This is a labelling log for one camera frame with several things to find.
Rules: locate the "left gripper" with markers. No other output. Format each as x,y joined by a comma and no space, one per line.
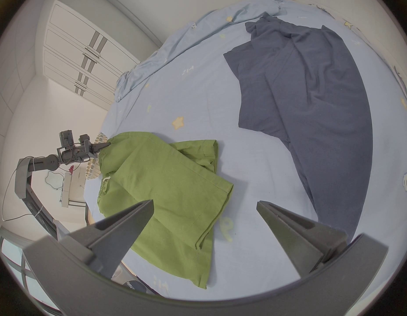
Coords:
85,148

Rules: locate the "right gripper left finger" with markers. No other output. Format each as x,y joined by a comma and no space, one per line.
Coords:
121,235

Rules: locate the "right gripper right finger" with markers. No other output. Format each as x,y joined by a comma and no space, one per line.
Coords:
290,235

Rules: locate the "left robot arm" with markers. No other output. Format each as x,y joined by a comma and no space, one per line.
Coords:
42,163

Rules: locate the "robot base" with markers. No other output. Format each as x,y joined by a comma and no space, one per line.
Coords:
119,274

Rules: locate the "round woven basket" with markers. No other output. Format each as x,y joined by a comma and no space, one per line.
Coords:
91,170

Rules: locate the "bed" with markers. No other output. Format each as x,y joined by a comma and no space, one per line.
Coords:
197,110

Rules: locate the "small white table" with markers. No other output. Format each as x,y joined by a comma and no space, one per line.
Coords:
71,189

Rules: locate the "green shorts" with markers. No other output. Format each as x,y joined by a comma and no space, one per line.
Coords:
164,183

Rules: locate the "window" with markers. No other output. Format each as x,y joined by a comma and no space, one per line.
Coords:
12,252

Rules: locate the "white wardrobe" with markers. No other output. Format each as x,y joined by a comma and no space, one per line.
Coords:
78,38

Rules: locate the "pale blue quilt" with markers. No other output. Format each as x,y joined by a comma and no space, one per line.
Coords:
164,51

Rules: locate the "black T-shirt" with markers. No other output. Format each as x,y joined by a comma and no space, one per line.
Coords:
305,94

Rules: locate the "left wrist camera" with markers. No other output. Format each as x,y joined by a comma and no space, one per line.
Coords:
66,138

